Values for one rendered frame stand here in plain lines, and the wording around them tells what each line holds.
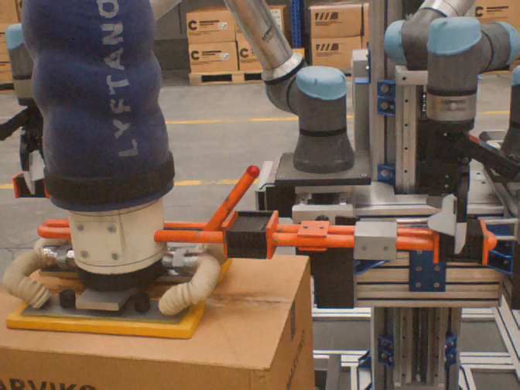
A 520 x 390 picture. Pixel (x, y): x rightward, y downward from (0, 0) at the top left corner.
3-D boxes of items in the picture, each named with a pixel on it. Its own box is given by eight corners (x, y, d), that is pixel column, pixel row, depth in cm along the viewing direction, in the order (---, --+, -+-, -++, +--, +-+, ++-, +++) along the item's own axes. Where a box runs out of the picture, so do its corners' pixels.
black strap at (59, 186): (22, 203, 114) (17, 180, 113) (82, 161, 135) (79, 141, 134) (149, 205, 109) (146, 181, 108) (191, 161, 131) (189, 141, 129)
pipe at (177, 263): (8, 305, 120) (1, 275, 118) (71, 246, 143) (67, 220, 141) (192, 314, 113) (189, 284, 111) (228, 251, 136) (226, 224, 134)
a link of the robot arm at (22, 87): (5, 80, 144) (25, 73, 151) (9, 101, 145) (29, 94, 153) (38, 80, 142) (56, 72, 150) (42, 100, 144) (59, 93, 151)
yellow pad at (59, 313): (5, 328, 120) (0, 303, 118) (34, 300, 129) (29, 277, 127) (190, 340, 113) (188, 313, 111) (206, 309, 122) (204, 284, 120)
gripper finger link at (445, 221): (425, 252, 110) (426, 195, 111) (464, 254, 109) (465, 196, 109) (426, 252, 107) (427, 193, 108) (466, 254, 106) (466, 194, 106)
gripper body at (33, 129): (56, 155, 148) (47, 100, 144) (20, 155, 149) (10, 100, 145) (72, 145, 155) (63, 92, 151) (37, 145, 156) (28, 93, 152)
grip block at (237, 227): (223, 260, 117) (220, 228, 115) (236, 237, 126) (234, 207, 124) (271, 261, 116) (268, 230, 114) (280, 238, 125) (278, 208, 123)
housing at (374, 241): (354, 260, 114) (353, 235, 113) (356, 244, 120) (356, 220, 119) (396, 261, 113) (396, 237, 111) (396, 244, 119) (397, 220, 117)
